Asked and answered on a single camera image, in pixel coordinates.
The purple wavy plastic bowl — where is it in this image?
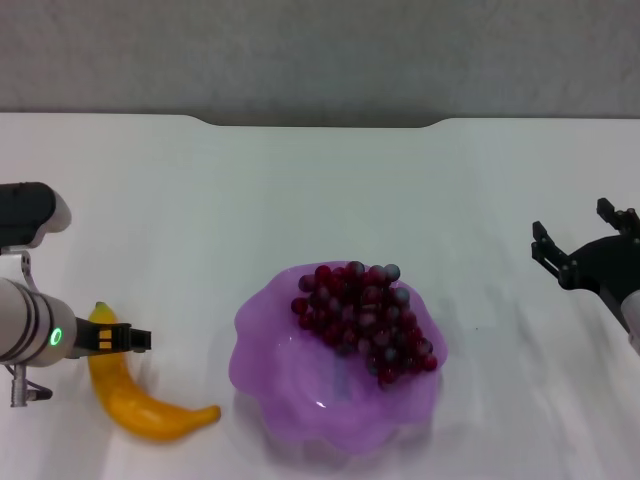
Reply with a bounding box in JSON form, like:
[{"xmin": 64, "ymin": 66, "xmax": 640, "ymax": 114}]
[{"xmin": 227, "ymin": 260, "xmax": 449, "ymax": 456}]

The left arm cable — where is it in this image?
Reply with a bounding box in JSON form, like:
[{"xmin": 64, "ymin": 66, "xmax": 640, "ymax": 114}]
[{"xmin": 8, "ymin": 249, "xmax": 54, "ymax": 410}]

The yellow banana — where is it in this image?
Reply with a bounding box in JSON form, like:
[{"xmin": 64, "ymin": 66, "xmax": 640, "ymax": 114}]
[{"xmin": 87, "ymin": 301, "xmax": 222, "ymax": 442}]

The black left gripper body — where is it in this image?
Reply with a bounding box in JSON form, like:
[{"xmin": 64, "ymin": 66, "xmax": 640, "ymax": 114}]
[{"xmin": 74, "ymin": 316, "xmax": 134, "ymax": 360}]

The dark red grape bunch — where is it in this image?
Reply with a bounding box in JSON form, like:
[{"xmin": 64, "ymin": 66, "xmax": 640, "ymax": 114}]
[{"xmin": 290, "ymin": 260, "xmax": 439, "ymax": 391}]

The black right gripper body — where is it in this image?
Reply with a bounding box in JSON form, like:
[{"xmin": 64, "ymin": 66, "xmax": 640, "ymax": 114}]
[{"xmin": 558, "ymin": 233, "xmax": 640, "ymax": 307}]

